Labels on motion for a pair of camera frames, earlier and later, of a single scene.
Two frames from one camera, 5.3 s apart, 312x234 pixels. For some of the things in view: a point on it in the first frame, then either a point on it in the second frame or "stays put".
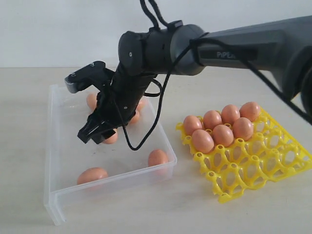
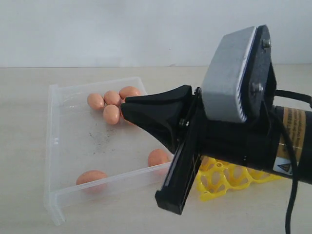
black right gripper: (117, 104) → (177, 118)
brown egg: (91, 101) stays put
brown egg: (157, 157) stays put
